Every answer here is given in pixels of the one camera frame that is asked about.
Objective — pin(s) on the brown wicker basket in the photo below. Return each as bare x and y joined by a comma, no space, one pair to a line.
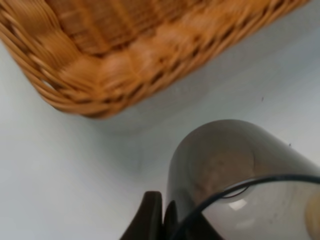
95,58

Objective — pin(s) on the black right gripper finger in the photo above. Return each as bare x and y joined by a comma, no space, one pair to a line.
147,223

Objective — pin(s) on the smoky grey glass cup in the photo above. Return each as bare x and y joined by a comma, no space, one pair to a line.
232,180

